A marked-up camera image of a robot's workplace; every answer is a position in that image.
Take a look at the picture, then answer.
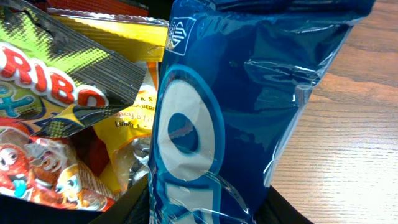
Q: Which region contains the black gift box with lid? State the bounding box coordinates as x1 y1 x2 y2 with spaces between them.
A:
1 187 313 224

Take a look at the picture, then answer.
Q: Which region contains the black Haribo candy bag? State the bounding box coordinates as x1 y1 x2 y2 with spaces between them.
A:
1 1 145 212

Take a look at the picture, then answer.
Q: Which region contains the red Hacks candy bag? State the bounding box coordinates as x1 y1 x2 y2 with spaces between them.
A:
29 0 149 16

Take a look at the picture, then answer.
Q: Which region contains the blue Oreo cookie pack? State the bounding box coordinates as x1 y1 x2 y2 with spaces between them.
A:
149 0 374 223

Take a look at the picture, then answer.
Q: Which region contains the yellow Hacks candy bag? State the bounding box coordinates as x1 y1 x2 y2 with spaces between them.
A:
48 8 169 194

